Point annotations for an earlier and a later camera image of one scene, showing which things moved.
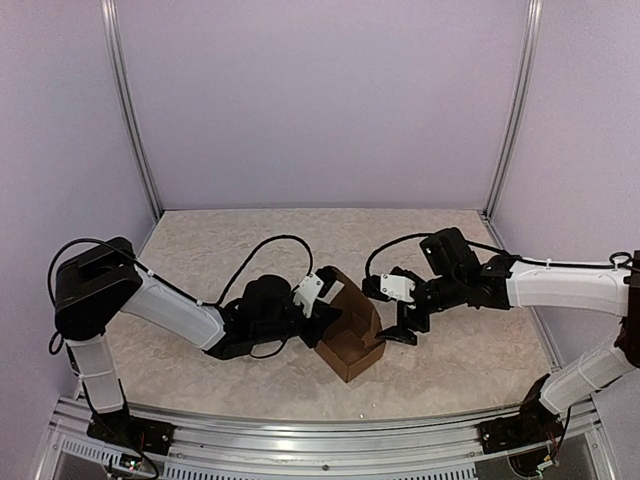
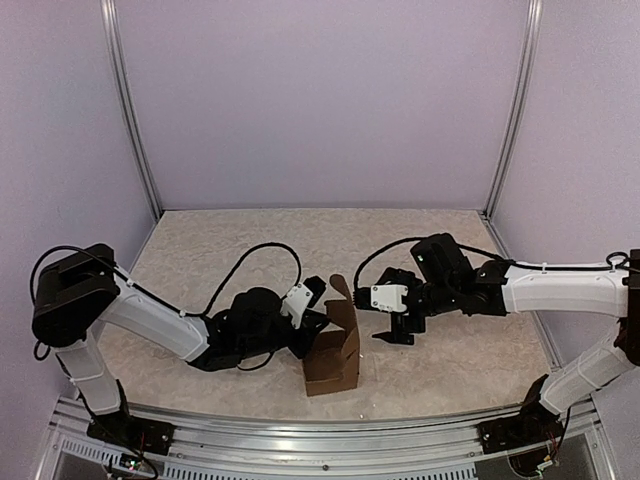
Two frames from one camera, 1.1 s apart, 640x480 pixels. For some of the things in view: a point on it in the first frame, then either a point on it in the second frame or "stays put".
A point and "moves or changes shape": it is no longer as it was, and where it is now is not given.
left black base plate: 136,432 stays put
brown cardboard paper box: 352,340 moves or changes shape
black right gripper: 402,333 stays put
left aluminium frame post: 111,23 stays put
